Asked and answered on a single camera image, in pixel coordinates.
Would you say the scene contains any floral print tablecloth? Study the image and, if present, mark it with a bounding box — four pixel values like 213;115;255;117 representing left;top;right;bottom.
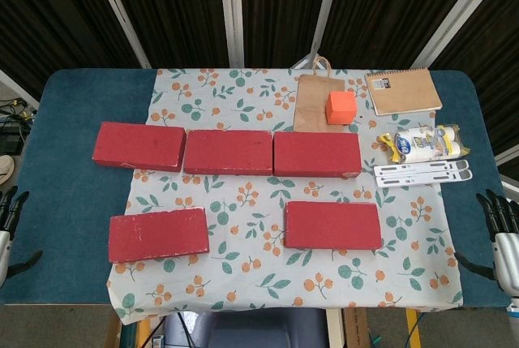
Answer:
105;67;465;326

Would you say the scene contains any brown spiral notebook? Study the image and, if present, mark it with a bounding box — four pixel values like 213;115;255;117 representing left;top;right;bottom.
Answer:
363;67;444;117

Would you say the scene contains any red brick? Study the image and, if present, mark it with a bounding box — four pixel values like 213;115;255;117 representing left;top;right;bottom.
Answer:
108;206;211;264
272;131;362;180
183;129;273;176
92;121;187;174
284;200;384;251

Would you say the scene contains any blue table cover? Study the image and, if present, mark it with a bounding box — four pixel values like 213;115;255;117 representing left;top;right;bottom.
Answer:
0;68;513;309

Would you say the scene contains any black equipment box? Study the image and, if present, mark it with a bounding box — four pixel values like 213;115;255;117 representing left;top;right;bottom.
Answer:
0;122;29;157

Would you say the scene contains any white folding stand strip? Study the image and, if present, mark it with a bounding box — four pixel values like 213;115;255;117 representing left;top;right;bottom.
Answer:
373;159;470;178
375;169;474;189

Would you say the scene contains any wrapped white roll pack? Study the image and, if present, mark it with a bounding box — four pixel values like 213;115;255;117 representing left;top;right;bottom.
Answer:
375;122;471;164

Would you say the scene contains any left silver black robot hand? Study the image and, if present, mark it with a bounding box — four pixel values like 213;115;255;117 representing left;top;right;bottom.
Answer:
0;186;44;288

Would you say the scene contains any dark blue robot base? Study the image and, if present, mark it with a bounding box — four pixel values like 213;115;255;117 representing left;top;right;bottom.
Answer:
164;309;329;348

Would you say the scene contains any brown paper bag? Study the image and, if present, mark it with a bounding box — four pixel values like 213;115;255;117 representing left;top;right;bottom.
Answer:
292;56;358;134

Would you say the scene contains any orange cube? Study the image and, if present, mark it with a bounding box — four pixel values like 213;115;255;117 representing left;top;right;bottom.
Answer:
325;91;358;126

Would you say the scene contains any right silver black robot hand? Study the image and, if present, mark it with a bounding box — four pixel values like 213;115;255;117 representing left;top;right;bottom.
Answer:
453;188;519;296

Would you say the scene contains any blue floor cable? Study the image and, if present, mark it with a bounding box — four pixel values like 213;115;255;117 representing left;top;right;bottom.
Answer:
404;310;422;348

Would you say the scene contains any white partition frame post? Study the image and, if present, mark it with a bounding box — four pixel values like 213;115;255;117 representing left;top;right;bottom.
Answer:
218;0;244;68
413;0;503;70
302;0;346;67
89;0;152;69

